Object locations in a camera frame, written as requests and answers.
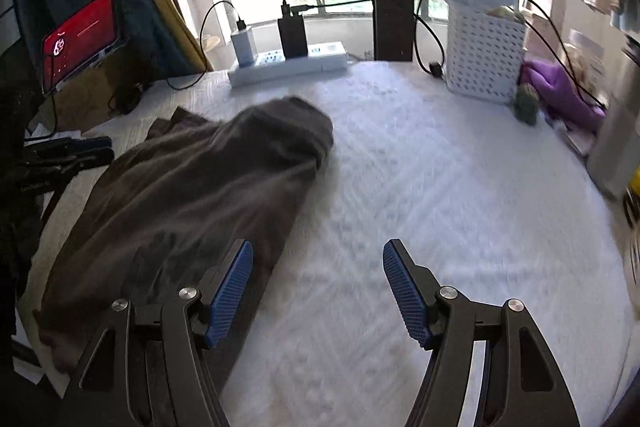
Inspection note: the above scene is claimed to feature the white textured bedspread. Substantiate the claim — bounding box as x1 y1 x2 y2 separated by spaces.
99 62 639 426

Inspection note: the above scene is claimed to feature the brown cardboard box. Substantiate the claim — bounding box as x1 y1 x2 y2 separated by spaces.
54 50 146 131

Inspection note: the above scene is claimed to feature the grey thermos bottle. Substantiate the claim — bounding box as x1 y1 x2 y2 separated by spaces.
586 98 639 199

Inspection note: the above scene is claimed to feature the black cable on bed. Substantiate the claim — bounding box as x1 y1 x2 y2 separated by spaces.
164 0 246 92

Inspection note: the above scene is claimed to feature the white perforated basket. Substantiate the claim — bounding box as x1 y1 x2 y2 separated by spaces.
445 0 526 104

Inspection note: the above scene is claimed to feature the white power strip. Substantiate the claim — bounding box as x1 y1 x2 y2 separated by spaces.
228 41 348 88

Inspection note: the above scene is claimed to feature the black charger adapter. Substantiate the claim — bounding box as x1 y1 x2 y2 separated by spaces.
278 14 308 60

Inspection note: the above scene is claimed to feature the dark grey leopard garment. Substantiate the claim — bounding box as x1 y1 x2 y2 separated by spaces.
35 96 333 397

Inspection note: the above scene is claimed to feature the red screen tablet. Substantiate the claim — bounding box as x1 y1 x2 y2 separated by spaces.
41 0 119 95

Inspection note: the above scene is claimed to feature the white charger adapter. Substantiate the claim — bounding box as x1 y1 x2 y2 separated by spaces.
231 26 257 67

